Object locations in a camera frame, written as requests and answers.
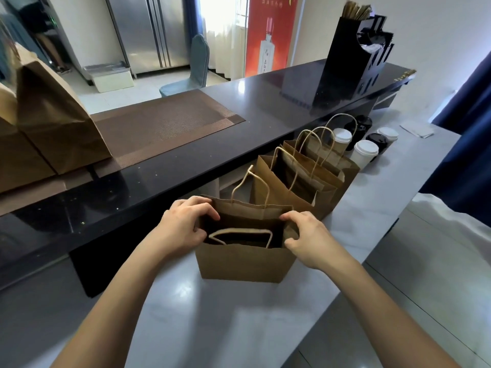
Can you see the stack of white paper sheets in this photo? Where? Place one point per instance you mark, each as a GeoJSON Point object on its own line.
{"type": "Point", "coordinates": [418, 128]}

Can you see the bundle of brown wrapped sticks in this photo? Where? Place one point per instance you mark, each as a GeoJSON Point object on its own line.
{"type": "Point", "coordinates": [355, 10]}

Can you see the person's right forearm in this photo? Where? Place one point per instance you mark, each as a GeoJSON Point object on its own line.
{"type": "Point", "coordinates": [383, 318]}

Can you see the white window curtain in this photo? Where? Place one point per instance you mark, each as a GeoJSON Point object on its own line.
{"type": "Point", "coordinates": [222, 34]}

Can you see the blue window curtain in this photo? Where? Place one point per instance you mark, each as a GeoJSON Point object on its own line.
{"type": "Point", "coordinates": [192, 15]}

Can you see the blue plastic chair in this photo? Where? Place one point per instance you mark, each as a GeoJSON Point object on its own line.
{"type": "Point", "coordinates": [198, 69]}

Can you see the stainless steel refrigerator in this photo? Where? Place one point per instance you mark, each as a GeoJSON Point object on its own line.
{"type": "Point", "coordinates": [146, 30]}

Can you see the red banner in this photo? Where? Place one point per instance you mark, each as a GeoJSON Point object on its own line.
{"type": "Point", "coordinates": [272, 34]}

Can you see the brown paper bag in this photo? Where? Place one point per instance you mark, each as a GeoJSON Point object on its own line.
{"type": "Point", "coordinates": [265, 191]}
{"type": "Point", "coordinates": [65, 126]}
{"type": "Point", "coordinates": [245, 264]}
{"type": "Point", "coordinates": [23, 161]}
{"type": "Point", "coordinates": [345, 168]}

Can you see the white box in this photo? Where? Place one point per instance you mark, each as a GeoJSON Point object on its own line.
{"type": "Point", "coordinates": [109, 79]}

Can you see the group of lidded coffee cups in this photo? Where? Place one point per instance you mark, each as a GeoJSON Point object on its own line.
{"type": "Point", "coordinates": [364, 151]}

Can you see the brown table runner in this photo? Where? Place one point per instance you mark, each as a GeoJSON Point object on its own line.
{"type": "Point", "coordinates": [169, 122]}

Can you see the person's left hand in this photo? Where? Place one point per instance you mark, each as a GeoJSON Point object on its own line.
{"type": "Point", "coordinates": [180, 230]}

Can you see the person's left forearm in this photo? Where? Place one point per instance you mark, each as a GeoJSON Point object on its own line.
{"type": "Point", "coordinates": [115, 318]}

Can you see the person's right hand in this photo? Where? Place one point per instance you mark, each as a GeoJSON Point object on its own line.
{"type": "Point", "coordinates": [314, 241]}

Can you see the black acrylic organizer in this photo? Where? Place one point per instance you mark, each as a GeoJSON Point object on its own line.
{"type": "Point", "coordinates": [349, 57]}

